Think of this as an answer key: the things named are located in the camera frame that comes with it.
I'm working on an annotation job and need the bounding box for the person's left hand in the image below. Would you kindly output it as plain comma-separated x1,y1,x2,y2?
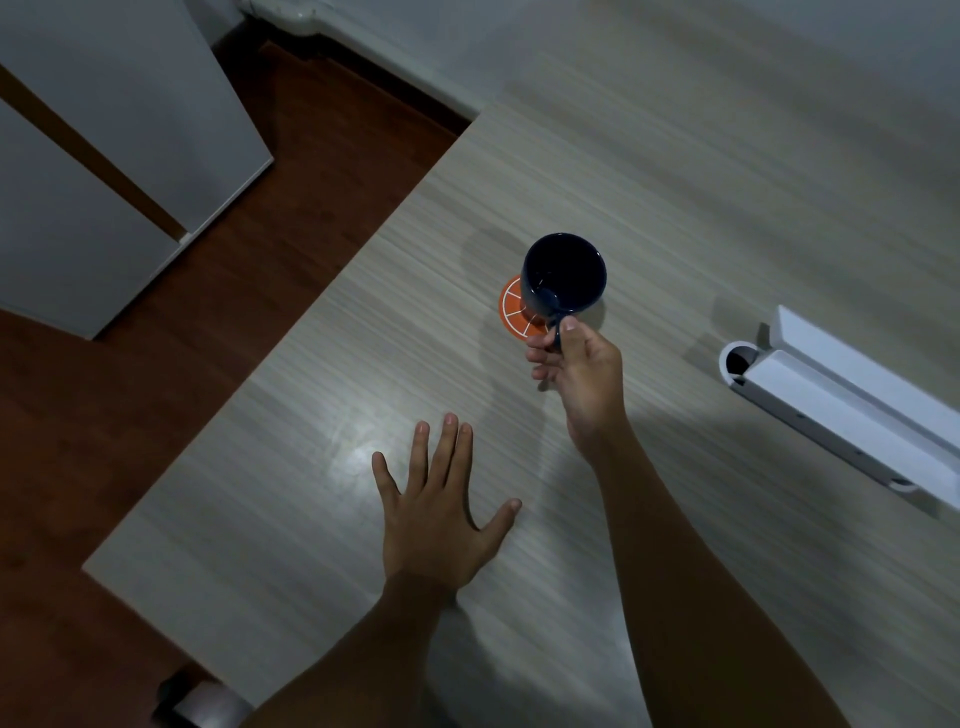
371,412,523,595

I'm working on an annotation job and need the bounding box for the person's right hand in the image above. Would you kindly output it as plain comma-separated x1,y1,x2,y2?
525,315,628,460

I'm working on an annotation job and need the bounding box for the orange slice coaster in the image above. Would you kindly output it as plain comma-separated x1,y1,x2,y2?
495,273,558,341

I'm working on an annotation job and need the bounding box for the dark blue mug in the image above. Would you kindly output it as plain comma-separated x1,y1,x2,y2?
520,232,608,352

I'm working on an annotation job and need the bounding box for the person's right forearm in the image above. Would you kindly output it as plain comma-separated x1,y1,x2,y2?
581,425,853,728

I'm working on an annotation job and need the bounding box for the person's left forearm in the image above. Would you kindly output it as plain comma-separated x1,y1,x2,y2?
239,573,460,728

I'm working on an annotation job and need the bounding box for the white desk socket box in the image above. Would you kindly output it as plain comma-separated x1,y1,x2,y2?
717,304,960,514

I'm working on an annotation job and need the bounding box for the grey chair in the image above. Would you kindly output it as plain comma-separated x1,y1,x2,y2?
152,665,255,728

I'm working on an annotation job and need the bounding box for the white cabinet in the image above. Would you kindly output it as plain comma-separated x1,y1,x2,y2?
0,0,276,343

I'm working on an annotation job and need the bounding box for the white wall conduit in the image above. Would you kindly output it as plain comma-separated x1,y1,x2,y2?
238,0,339,37

